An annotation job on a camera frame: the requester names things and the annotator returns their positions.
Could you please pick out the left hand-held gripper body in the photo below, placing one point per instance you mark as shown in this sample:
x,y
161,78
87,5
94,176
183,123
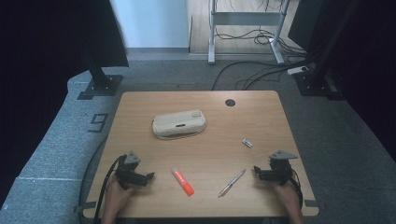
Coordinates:
x,y
127,174

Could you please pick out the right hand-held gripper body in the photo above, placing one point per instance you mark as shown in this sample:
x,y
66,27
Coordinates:
x,y
280,171

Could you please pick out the silver pen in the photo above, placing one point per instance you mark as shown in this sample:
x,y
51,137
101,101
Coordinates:
x,y
232,183

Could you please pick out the orange highlighter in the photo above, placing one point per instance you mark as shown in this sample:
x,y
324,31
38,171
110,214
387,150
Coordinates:
x,y
183,181

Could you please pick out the beige pencil case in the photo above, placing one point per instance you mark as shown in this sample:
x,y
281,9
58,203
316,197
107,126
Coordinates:
x,y
179,123

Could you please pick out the person's left hand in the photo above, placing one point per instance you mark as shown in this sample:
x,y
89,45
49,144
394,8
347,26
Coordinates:
x,y
116,194

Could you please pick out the person's right hand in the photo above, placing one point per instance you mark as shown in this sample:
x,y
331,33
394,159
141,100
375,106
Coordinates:
x,y
288,193

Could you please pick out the grey tape strip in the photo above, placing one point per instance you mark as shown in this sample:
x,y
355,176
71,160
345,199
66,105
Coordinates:
x,y
85,207
312,203

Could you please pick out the round black table grommet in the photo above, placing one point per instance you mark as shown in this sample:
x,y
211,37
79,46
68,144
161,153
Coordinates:
x,y
230,102

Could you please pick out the white power strip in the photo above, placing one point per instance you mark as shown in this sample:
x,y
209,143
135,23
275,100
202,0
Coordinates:
x,y
297,70

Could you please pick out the black curtain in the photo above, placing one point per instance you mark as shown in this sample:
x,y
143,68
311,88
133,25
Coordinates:
x,y
373,62
46,62

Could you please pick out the black stand with base plate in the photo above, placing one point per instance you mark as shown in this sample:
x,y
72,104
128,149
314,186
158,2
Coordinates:
x,y
317,82
101,84

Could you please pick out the white metal desk frame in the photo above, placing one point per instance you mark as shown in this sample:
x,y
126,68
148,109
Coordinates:
x,y
246,18

